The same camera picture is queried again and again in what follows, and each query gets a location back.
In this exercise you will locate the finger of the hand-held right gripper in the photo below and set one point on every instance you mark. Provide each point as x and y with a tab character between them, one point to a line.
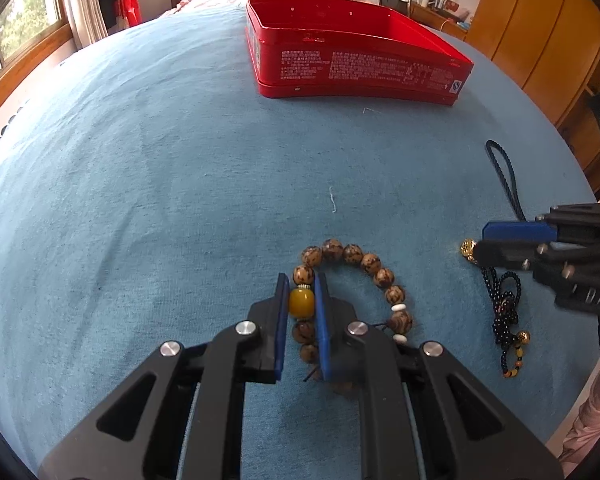
510	255
515	230

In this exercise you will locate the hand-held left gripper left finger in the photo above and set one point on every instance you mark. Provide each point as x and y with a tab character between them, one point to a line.
281	330

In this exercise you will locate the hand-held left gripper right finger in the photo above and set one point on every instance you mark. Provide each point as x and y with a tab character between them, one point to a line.
322	330

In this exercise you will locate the red tin box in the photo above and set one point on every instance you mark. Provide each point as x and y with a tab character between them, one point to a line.
355	70

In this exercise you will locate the person's pink pants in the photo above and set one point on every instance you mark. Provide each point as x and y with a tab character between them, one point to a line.
595	425

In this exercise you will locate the white thread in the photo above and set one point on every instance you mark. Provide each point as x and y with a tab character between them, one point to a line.
333	200

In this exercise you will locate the wooden wardrobe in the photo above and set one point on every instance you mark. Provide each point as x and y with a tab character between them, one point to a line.
540	25

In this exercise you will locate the wooden desk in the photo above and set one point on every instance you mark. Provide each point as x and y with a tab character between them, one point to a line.
435	20

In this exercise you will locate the pink bedsheet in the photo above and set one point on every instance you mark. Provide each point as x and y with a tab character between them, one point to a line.
195	2

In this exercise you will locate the red cloth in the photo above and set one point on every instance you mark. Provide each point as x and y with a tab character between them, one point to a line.
130	5

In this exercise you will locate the white curtain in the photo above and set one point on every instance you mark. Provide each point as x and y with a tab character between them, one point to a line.
85	5

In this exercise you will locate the wooden side window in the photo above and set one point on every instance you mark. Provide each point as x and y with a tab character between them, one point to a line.
25	25

